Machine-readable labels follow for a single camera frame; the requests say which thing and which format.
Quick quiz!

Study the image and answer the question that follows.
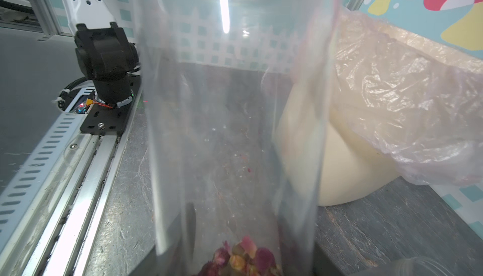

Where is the clear plastic jar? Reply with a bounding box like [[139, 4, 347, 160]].
[[135, 0, 341, 275], [352, 257, 454, 276]]

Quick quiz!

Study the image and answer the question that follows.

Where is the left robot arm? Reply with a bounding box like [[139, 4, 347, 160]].
[[62, 0, 139, 108]]

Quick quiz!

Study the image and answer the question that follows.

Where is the cream trash bin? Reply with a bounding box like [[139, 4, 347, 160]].
[[273, 82, 399, 206]]

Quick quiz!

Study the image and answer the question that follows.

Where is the clear plastic bin liner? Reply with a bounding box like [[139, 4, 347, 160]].
[[333, 8, 482, 186]]

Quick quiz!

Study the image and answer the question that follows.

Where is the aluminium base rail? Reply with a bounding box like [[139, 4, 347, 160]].
[[1, 75, 142, 275]]

